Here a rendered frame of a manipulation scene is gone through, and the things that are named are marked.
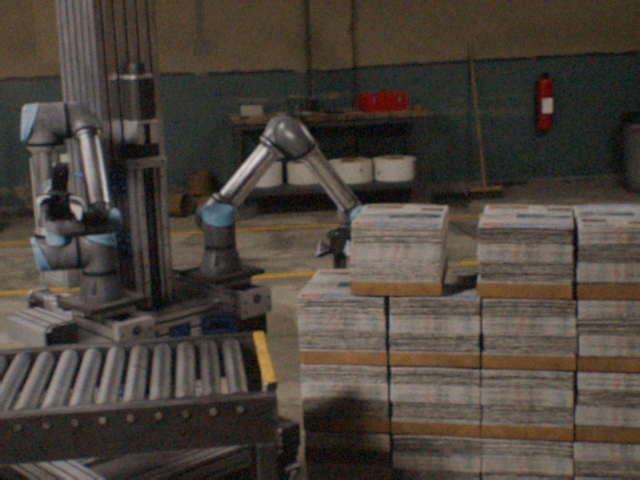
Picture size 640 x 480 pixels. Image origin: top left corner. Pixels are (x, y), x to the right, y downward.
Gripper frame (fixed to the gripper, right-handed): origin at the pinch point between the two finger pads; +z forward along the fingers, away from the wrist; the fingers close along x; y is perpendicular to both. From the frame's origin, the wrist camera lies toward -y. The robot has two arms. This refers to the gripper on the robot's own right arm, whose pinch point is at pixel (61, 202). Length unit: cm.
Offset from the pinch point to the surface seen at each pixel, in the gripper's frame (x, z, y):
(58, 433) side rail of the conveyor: 2, 41, 48
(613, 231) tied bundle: -158, 19, 1
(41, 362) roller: 3.9, 0.1, 44.2
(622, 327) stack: -165, 20, 30
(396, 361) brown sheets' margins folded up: -106, -11, 50
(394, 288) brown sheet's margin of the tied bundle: -103, -12, 26
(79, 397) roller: -4, 32, 43
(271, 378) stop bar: -49, 43, 36
